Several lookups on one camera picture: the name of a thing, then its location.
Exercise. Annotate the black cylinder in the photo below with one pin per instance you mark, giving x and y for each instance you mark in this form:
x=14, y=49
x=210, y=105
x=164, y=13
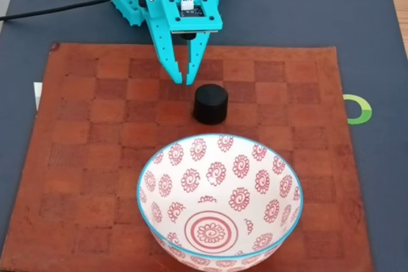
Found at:
x=210, y=104

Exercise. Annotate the white bowl with red flowers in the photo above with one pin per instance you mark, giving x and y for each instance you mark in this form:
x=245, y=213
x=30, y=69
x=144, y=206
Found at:
x=220, y=195

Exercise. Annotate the dark grey desk mat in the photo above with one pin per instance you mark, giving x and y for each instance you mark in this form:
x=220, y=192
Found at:
x=287, y=14

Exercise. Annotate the brown wooden chessboard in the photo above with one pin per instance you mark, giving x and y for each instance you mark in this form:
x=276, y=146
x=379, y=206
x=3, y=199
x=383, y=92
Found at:
x=95, y=157

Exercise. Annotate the white card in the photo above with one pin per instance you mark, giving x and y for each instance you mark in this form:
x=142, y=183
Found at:
x=37, y=93

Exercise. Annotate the teal camera mount with board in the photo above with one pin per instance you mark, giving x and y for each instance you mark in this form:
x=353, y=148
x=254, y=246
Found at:
x=210, y=17

